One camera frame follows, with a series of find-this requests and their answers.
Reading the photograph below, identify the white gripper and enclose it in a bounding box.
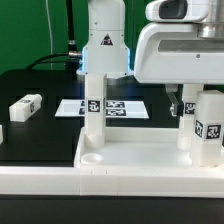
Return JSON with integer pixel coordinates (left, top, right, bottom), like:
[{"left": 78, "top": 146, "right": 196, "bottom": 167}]
[{"left": 134, "top": 23, "right": 224, "bottom": 117}]

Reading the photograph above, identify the white desk tabletop tray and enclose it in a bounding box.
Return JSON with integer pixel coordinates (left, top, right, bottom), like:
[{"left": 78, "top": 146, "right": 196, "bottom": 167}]
[{"left": 74, "top": 127, "right": 193, "bottom": 170}]

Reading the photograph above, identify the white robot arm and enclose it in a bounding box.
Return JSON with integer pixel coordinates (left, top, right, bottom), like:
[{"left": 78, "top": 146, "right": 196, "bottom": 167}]
[{"left": 134, "top": 0, "right": 224, "bottom": 116}]

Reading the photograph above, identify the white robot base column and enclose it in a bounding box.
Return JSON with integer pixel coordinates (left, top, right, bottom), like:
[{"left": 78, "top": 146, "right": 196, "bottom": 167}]
[{"left": 77, "top": 0, "right": 133, "bottom": 79}]

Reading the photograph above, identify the white sheet with fiducial tags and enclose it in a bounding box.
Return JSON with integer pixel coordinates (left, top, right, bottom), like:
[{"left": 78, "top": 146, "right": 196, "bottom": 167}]
[{"left": 55, "top": 99, "right": 149, "bottom": 119}]

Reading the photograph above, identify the white block at left edge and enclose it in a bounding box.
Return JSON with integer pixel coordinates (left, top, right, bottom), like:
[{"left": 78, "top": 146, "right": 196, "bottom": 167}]
[{"left": 0, "top": 125, "right": 3, "bottom": 145}]

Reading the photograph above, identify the white front fence rail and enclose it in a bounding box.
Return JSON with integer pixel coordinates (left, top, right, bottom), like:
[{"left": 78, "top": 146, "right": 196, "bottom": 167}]
[{"left": 0, "top": 166, "right": 224, "bottom": 198}]

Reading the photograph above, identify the black cable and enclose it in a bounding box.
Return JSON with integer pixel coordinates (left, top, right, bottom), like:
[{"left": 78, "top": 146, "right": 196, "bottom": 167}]
[{"left": 25, "top": 0, "right": 83, "bottom": 70}]

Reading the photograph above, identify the thin white cable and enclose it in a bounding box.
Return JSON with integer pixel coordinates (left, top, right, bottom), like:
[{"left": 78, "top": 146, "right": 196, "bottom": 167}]
[{"left": 45, "top": 0, "right": 54, "bottom": 71}]

